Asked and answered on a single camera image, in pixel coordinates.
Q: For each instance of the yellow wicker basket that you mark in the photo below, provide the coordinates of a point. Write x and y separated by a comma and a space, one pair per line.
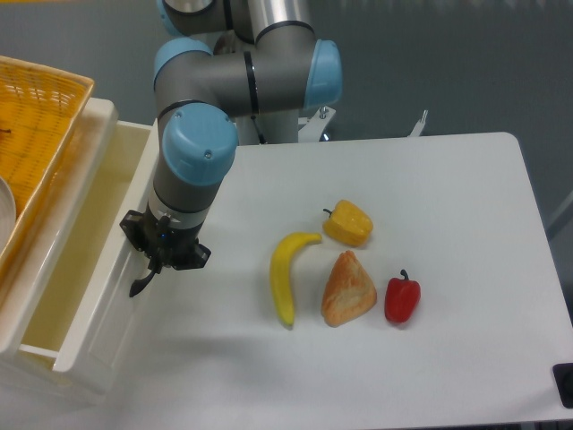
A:
40, 107

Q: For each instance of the white drawer cabinet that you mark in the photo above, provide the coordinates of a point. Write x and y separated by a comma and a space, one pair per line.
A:
98, 115

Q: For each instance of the white plate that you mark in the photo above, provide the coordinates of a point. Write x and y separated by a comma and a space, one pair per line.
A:
7, 213

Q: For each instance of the orange bread wedge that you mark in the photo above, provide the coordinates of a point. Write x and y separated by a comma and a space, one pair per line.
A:
349, 292

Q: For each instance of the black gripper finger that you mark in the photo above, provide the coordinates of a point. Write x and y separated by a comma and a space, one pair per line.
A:
134, 225
194, 256

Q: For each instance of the red bell pepper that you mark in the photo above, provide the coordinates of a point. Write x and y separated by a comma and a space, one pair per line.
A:
402, 298

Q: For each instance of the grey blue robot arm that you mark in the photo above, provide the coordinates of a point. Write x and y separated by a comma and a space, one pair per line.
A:
227, 59

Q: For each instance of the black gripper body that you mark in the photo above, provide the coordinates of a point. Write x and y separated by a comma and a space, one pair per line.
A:
166, 241

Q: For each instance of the yellow bell pepper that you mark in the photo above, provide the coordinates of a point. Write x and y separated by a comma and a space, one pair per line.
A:
348, 224

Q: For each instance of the yellow banana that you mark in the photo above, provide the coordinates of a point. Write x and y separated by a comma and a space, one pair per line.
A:
279, 273

